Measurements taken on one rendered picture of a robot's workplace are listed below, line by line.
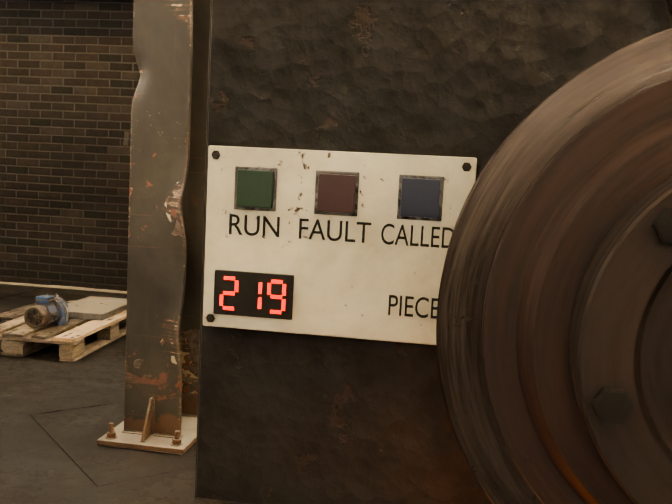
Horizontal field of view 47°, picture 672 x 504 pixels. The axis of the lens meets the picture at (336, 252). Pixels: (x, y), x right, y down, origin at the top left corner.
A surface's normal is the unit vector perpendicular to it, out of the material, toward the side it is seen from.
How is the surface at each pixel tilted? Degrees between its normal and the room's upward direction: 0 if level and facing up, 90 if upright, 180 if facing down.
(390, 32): 90
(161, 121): 90
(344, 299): 90
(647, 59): 90
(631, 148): 45
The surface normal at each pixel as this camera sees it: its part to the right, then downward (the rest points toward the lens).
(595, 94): -0.16, 0.10
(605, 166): -0.68, -0.61
